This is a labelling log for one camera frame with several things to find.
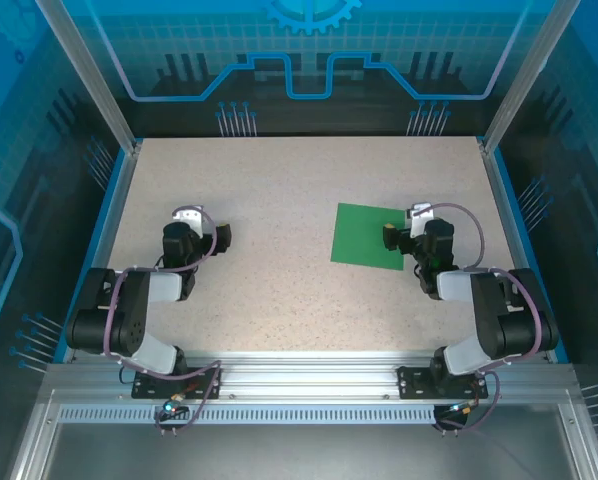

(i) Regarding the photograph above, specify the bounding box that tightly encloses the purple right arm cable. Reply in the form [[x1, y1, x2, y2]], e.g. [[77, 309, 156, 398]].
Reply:
[[412, 201, 545, 432]]

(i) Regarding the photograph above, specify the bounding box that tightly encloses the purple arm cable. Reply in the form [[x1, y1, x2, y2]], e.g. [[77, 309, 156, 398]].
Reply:
[[412, 201, 545, 432], [102, 204, 224, 437]]

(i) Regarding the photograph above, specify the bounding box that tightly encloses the slotted grey cable duct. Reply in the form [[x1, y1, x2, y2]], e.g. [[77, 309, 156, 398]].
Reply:
[[57, 405, 439, 426]]

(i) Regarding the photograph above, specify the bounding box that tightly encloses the cable connector with light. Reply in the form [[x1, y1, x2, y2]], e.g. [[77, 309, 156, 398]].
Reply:
[[443, 399, 481, 419], [159, 394, 189, 420]]

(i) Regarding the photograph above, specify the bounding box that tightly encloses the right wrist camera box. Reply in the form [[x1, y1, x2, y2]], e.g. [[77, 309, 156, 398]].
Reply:
[[408, 201, 436, 240]]

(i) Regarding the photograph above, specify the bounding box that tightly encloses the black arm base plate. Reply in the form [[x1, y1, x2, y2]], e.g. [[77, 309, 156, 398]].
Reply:
[[131, 367, 224, 400], [396, 365, 489, 400]]

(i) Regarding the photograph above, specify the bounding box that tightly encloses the aluminium frame post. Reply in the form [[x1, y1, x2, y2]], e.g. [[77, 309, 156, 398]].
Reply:
[[478, 0, 583, 155], [34, 0, 144, 155]]

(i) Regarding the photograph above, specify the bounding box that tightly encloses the blue printed gear panel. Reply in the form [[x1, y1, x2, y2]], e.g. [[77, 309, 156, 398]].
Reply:
[[58, 0, 555, 139]]

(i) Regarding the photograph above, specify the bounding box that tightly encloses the aluminium mounting beam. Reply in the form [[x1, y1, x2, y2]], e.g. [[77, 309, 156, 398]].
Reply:
[[43, 349, 580, 401]]

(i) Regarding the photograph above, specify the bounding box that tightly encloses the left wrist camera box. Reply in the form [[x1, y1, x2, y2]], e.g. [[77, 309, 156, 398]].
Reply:
[[171, 206, 204, 235]]

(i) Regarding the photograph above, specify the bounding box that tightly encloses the green paper sheet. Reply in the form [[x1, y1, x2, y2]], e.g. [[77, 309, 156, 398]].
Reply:
[[329, 202, 407, 272]]

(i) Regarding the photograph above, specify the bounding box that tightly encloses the blue printed side panel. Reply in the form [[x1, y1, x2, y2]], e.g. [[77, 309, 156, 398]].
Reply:
[[493, 0, 598, 441], [0, 0, 130, 381]]

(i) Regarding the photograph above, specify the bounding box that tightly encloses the blue trimmed aluminium side rail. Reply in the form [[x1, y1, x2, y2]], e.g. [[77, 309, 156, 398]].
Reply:
[[478, 142, 571, 364], [52, 142, 144, 364]]

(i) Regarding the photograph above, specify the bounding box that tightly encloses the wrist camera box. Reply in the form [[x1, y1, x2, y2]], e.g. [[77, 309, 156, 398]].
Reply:
[[171, 206, 204, 235], [408, 201, 436, 240]]

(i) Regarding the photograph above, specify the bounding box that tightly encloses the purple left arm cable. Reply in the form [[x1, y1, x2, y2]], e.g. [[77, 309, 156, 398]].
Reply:
[[102, 204, 224, 437]]

